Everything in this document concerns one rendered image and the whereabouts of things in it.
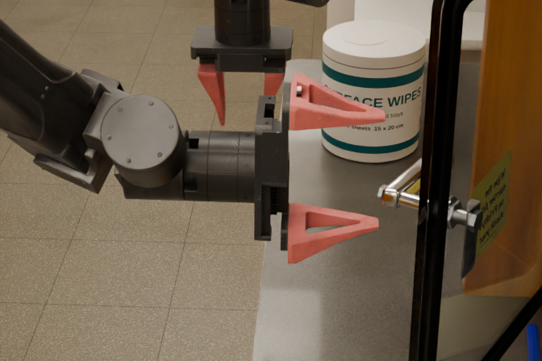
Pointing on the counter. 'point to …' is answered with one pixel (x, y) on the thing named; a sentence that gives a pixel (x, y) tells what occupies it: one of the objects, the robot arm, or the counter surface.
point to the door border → (441, 156)
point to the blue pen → (533, 342)
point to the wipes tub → (375, 87)
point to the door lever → (402, 189)
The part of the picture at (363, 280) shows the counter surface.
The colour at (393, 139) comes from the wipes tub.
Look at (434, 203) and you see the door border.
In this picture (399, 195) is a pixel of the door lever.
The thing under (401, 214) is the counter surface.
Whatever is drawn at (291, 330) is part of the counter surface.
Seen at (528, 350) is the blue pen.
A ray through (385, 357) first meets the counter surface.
